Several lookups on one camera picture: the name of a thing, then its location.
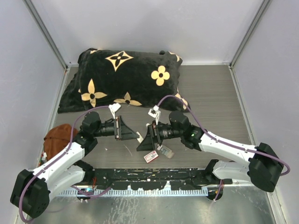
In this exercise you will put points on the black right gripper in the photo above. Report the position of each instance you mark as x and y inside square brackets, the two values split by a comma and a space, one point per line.
[154, 135]

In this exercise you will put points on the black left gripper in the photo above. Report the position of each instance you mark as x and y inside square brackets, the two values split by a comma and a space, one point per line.
[118, 127]

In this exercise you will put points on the red white staple box sleeve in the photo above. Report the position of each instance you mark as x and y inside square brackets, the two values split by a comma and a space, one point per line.
[151, 156]

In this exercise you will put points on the staple box tray with staples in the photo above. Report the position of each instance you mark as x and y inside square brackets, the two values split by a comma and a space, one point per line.
[165, 151]

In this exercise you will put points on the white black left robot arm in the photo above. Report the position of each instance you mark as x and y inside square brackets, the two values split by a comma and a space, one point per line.
[34, 189]

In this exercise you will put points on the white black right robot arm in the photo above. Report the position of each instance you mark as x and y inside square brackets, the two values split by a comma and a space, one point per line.
[256, 164]

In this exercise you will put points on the black floral pattern pillow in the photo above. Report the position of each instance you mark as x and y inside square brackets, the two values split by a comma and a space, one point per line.
[105, 77]

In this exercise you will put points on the brown crumpled cloth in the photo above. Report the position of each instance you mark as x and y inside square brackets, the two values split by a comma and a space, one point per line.
[56, 140]

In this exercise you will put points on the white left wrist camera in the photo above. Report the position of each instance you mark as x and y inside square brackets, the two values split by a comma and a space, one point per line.
[114, 108]

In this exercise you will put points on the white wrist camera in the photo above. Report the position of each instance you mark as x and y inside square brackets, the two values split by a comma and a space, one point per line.
[155, 113]
[114, 108]

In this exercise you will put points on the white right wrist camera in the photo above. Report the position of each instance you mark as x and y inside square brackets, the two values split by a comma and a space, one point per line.
[155, 113]

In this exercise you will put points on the white slotted cable duct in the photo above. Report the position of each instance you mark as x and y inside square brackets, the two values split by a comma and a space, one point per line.
[139, 193]

